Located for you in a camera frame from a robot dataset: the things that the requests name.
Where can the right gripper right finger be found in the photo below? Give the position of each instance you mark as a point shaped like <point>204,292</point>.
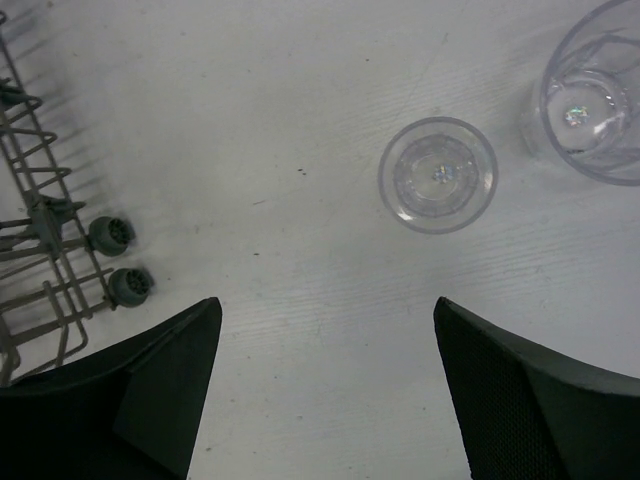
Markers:
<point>528,412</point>

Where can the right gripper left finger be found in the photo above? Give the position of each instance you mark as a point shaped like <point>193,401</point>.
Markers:
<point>129,411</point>

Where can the grey wire dish rack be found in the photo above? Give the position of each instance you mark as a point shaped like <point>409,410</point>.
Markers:
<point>51,277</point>

